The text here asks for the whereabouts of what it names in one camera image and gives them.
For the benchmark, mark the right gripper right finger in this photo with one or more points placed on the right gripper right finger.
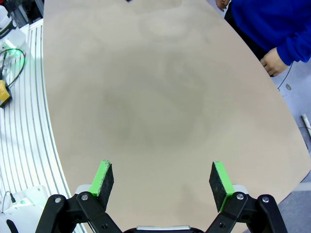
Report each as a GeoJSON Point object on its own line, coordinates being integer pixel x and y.
{"type": "Point", "coordinates": [221, 184]}

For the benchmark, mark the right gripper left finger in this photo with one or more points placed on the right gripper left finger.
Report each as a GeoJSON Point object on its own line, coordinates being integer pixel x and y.
{"type": "Point", "coordinates": [102, 184]}

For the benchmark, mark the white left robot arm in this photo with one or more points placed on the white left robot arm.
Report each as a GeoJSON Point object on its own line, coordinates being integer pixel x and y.
{"type": "Point", "coordinates": [6, 21]}

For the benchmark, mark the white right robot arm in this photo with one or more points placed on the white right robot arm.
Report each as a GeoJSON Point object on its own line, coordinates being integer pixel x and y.
{"type": "Point", "coordinates": [24, 206]}

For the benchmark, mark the person's left hand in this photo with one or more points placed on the person's left hand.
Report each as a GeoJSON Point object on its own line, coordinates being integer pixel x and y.
{"type": "Point", "coordinates": [273, 63]}

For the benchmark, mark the person's right hand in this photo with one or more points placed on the person's right hand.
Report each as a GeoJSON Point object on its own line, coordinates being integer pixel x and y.
{"type": "Point", "coordinates": [222, 4]}

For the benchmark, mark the white slotted mounting platform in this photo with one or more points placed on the white slotted mounting platform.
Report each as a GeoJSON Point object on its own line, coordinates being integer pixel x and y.
{"type": "Point", "coordinates": [24, 133]}

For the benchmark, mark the small grey floor cup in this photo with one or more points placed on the small grey floor cup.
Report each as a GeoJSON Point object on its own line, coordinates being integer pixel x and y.
{"type": "Point", "coordinates": [288, 87]}

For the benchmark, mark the yellow box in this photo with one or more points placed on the yellow box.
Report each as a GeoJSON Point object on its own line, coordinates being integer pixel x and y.
{"type": "Point", "coordinates": [3, 93]}

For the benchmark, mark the person in blue hoodie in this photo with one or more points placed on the person in blue hoodie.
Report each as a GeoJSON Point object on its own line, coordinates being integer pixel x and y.
{"type": "Point", "coordinates": [267, 24]}

